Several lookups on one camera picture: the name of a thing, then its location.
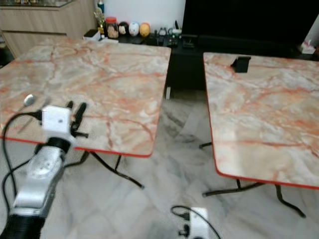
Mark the steel spoon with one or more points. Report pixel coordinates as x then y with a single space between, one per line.
28 99

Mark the black metal table leg frame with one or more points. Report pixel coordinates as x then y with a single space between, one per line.
244 188
119 174

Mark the black phone stand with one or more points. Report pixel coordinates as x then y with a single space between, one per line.
241 63

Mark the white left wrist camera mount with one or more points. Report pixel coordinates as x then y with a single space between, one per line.
56 120

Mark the black flat screen TV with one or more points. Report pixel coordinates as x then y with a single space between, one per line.
244 20

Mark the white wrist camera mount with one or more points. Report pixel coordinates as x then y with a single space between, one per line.
56 120
198 221

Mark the dark brown egg figure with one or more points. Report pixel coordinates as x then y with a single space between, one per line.
123 28

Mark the small white green figurine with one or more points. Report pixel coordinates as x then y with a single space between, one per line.
175 33

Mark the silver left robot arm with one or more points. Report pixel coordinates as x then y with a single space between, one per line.
37 184

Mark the red lidded snack jar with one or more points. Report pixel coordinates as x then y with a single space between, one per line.
111 29

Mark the dark TV console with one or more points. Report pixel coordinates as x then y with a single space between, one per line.
184 67

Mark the small grey figurine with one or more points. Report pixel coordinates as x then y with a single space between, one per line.
162 33

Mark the white egg figure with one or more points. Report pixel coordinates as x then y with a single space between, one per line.
133 29

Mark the orange egg figure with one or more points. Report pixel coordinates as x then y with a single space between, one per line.
144 30

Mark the small white box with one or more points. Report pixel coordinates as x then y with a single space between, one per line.
92 35

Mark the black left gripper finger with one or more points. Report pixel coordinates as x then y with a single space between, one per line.
80 113
70 104

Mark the small golden figurine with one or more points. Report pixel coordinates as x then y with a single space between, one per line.
100 22

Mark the light wooden cabinet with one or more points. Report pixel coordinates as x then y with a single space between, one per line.
40 27

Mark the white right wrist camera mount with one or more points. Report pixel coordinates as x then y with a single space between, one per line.
198 221

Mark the black TV stand foot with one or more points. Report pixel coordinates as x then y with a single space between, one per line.
189 41

